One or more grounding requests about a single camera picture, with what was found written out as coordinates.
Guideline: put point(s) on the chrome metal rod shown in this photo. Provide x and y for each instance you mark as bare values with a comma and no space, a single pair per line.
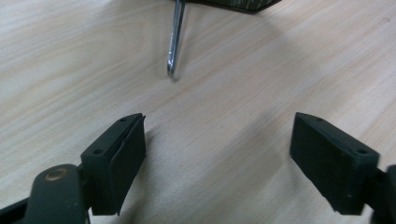
175,40

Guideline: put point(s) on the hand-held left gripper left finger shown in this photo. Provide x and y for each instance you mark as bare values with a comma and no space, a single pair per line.
102,168

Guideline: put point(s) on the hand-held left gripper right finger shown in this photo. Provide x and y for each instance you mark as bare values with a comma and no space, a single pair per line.
330,165

